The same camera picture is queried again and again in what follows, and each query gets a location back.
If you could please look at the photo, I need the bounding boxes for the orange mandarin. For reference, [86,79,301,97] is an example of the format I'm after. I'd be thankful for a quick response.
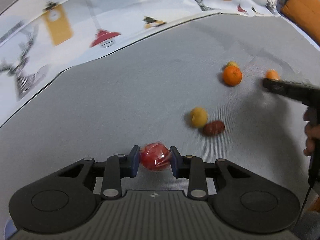
[222,66,242,86]
[265,69,280,80]

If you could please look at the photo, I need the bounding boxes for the orange mandarin front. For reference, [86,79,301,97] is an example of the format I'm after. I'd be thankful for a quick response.
[222,66,242,86]

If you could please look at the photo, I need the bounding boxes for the small yellow fruit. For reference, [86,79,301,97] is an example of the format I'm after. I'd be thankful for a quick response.
[226,61,239,68]

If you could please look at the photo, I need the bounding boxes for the yellow round longan fruit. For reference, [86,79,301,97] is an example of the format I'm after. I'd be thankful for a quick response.
[190,107,208,128]

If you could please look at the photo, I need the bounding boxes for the red round fruit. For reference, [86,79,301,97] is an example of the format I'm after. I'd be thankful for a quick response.
[140,142,171,171]

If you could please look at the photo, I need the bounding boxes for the person's right hand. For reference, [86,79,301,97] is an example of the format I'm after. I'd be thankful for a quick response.
[303,107,320,156]

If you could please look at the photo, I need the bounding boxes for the orange cushion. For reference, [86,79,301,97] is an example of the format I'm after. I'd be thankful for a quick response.
[280,0,320,44]

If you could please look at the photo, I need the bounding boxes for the grey sofa cover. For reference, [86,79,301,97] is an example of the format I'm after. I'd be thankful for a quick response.
[1,14,319,225]

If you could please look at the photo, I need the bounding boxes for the white deer print cloth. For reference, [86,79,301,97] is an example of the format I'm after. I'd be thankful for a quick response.
[1,0,278,123]

